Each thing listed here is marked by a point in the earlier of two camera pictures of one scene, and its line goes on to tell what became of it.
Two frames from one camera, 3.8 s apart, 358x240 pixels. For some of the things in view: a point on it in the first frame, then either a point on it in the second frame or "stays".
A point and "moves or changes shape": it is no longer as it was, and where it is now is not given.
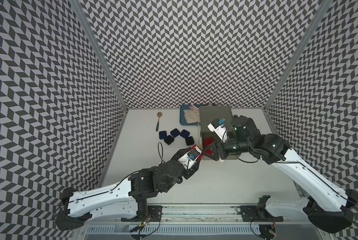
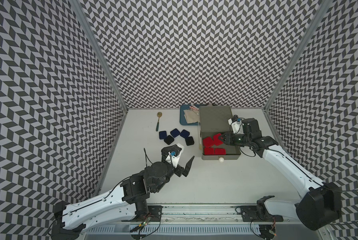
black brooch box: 169,139 stays
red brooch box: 201,156 moves or changes shape
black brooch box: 189,140 stays
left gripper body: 188,173 -> 178,170
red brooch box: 207,141 stays
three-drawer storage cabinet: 207,114 stays
